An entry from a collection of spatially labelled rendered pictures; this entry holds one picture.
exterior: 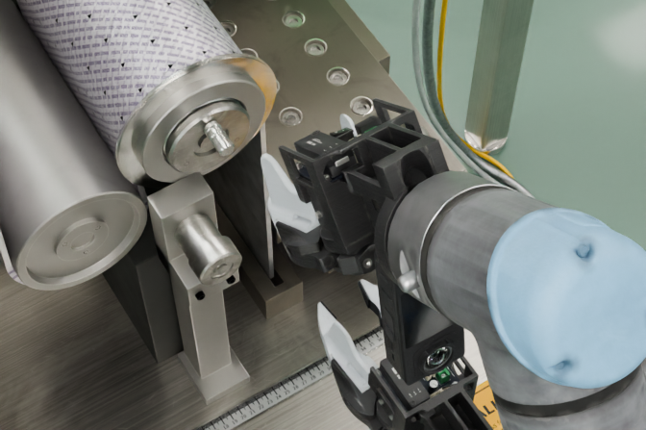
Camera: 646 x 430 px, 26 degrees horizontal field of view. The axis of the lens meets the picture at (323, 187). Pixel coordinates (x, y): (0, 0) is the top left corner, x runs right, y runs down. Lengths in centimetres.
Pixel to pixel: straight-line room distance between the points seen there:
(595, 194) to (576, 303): 200
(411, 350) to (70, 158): 41
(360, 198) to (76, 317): 69
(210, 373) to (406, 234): 69
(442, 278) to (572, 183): 195
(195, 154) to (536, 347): 55
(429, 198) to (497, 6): 161
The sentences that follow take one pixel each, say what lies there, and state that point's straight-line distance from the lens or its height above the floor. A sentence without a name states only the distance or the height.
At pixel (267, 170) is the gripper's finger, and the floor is 143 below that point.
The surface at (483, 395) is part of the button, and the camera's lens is 139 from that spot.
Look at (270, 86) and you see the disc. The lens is 116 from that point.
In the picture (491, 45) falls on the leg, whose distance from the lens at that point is 241.
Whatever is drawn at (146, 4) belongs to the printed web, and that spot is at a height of 131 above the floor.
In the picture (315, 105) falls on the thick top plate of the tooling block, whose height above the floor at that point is 103.
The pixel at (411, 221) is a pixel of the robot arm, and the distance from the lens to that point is 73.
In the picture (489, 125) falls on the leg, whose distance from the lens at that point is 257.
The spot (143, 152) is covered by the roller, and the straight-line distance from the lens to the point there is 112.
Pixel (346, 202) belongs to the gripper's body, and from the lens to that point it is 81.
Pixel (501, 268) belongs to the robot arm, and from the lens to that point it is 65.
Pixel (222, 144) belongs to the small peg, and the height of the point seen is 128.
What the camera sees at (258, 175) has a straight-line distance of 128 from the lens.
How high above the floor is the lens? 218
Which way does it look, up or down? 57 degrees down
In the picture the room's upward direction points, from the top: straight up
